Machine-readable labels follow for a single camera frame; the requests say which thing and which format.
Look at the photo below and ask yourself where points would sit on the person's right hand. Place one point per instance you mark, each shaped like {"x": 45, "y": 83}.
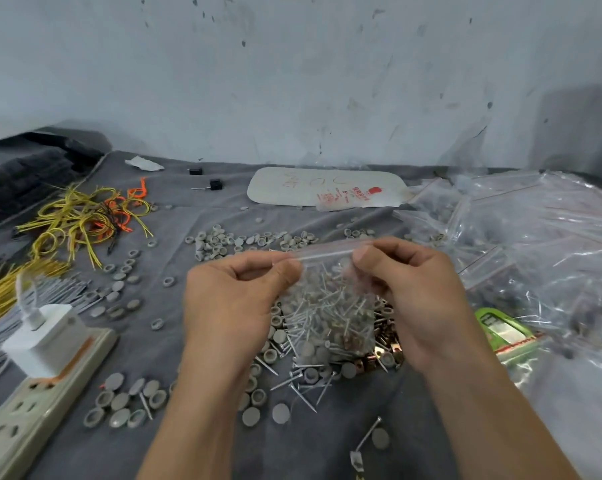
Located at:
{"x": 421, "y": 309}

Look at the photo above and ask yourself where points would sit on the person's left hand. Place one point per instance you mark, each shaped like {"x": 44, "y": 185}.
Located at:
{"x": 221, "y": 314}

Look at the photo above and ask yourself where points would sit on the person's left thumb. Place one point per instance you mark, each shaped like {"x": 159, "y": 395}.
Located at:
{"x": 276, "y": 279}

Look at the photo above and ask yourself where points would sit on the person's right thumb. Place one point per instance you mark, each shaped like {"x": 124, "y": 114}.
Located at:
{"x": 367, "y": 267}

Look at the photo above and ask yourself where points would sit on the clear zip bag of nails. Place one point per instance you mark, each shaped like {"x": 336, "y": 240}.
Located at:
{"x": 326, "y": 299}

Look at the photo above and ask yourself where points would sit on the person's right forearm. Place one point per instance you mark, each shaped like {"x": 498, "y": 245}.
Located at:
{"x": 486, "y": 419}

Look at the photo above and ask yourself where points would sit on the person's left forearm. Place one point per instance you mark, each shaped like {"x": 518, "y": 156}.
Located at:
{"x": 201, "y": 424}

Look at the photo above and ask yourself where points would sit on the pile of copper clips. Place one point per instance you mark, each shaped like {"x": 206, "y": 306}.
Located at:
{"x": 381, "y": 352}

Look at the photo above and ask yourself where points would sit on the white plastic bag red print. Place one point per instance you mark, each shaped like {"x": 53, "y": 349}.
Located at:
{"x": 301, "y": 187}

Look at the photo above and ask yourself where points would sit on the pile of loose steel nails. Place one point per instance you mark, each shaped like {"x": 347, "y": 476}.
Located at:
{"x": 301, "y": 384}

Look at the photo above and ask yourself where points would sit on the grey table cloth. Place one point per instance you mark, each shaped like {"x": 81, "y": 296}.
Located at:
{"x": 181, "y": 219}

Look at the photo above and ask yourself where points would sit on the black part with pin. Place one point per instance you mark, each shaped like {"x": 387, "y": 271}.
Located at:
{"x": 215, "y": 184}

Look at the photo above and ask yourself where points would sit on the green label packet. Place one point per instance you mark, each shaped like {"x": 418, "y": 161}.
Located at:
{"x": 501, "y": 329}

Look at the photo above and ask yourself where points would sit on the single steel nail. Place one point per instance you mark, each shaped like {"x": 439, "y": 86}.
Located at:
{"x": 368, "y": 433}

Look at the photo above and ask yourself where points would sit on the white paper scrap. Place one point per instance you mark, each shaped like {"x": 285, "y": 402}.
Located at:
{"x": 143, "y": 163}

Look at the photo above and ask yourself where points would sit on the pile of clear zip bags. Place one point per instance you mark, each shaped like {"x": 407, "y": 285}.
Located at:
{"x": 546, "y": 244}

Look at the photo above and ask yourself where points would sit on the small clear plastic piece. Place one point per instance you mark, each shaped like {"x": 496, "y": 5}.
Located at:
{"x": 357, "y": 460}

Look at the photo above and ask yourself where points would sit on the white charger adapter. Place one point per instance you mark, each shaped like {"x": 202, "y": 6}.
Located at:
{"x": 45, "y": 339}

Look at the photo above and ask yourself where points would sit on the bundle of yellow twist ties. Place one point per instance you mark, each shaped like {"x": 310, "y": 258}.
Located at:
{"x": 10, "y": 289}

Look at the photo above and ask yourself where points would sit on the stack of black foam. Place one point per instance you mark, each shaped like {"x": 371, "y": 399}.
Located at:
{"x": 25, "y": 174}

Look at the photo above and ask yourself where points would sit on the beige power strip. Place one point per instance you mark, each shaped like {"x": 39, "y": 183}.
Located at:
{"x": 25, "y": 414}

